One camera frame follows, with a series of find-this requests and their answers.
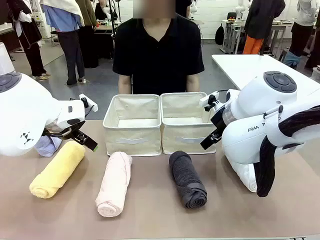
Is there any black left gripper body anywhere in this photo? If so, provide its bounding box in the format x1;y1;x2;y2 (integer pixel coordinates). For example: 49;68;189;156
65;126;87;144

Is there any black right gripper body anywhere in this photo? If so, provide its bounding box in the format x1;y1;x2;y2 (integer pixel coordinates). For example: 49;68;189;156
210;109;227;134

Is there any lavender blue towel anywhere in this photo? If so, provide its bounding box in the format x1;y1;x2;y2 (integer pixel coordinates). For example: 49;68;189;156
33;136;63;158

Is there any yellow towel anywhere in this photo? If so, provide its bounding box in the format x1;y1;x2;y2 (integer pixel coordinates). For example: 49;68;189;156
29;140;87;200

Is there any beige fabric storage bin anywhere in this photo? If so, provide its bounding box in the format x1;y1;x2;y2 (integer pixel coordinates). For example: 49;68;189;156
159;91;217;156
102;93;163;158

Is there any dark grey towel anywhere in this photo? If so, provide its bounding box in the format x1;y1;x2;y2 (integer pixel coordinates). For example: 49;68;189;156
168;150;208;210

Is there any pink towel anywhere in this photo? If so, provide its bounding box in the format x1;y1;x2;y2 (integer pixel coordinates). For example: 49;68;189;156
95;151;134;218

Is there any white towel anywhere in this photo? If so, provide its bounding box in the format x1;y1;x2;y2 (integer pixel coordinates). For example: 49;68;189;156
231;159;260;194

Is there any person's left forearm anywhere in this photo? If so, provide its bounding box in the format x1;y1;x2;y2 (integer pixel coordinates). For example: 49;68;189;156
185;73;201;94

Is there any white background table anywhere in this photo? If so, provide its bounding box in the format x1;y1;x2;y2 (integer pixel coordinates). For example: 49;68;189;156
211;54;320;101

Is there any person in blue shirt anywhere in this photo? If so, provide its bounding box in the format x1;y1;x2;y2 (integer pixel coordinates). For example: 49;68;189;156
39;0;88;86

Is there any person in black shirt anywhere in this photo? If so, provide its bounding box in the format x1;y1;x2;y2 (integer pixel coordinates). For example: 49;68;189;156
112;0;206;96

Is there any black backpack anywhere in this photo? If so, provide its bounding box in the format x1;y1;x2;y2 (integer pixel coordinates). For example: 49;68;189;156
215;23;226;47

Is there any grey metal table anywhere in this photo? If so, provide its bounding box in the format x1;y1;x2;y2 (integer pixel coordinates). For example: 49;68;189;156
221;19;252;55

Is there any blue fabric bag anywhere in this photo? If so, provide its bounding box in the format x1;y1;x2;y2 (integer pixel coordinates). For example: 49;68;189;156
281;50;303;69

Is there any person in olive coat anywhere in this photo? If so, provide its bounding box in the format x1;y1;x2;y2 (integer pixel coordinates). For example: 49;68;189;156
74;0;100;69

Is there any person in orange trousers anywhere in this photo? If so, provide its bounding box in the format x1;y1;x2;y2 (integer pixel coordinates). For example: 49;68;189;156
241;0;287;56

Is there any person in black coat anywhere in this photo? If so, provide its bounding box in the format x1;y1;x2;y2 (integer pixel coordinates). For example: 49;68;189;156
6;0;52;81

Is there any person in grey top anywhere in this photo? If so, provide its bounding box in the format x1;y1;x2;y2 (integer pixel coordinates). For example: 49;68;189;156
289;0;319;58

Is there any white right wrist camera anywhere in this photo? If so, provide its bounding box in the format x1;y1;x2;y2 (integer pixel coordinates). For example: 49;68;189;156
199;91;221;112

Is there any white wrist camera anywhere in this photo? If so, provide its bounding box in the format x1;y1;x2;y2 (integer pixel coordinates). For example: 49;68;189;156
199;91;221;112
79;93;99;112

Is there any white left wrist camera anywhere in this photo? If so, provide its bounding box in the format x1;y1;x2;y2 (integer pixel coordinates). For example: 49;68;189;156
79;93;99;112

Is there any black braided cable sleeve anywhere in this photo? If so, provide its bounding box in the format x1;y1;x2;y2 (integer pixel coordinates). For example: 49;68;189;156
253;104;320;198

